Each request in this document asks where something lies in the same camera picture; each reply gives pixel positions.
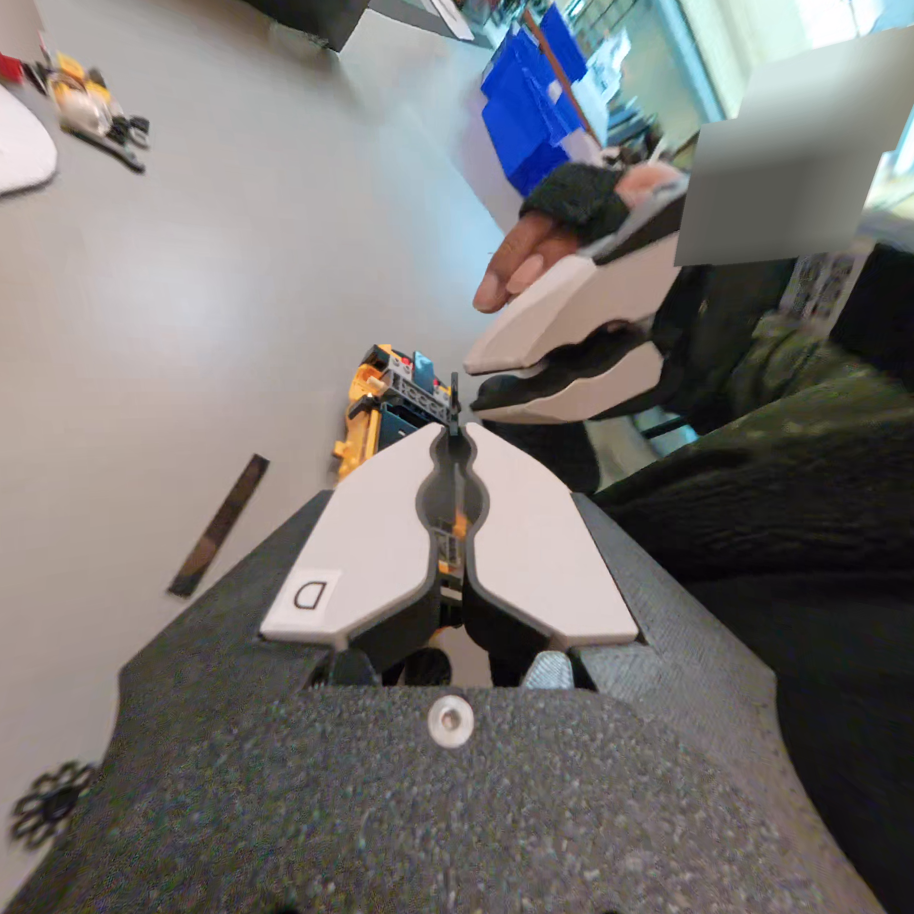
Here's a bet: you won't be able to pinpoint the lego set box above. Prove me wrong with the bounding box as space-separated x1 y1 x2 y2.
243 0 372 52

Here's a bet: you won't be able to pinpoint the small white yellow lego piece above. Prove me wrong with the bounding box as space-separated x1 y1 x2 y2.
32 51 151 174

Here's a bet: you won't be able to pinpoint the black rim inserts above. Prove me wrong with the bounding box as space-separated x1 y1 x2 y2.
10 760 97 851

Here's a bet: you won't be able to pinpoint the blue plastic container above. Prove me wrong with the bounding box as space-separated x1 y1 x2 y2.
480 3 608 197

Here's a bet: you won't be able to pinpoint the yellow lego car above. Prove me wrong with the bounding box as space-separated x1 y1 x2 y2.
332 344 468 622

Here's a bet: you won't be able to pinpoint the black lego rod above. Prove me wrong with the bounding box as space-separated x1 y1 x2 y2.
168 453 271 597

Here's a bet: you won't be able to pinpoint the person's right hand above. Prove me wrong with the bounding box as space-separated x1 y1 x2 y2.
473 163 683 314

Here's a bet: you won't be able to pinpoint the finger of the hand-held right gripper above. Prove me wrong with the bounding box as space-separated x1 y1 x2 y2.
470 332 666 425
463 234 681 377

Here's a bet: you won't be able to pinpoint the white metal book stand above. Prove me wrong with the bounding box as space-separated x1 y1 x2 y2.
0 84 58 197

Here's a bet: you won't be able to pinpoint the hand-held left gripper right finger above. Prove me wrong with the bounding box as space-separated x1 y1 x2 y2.
460 423 640 685

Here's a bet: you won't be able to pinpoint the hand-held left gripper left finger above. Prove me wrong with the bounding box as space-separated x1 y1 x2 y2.
258 423 451 686

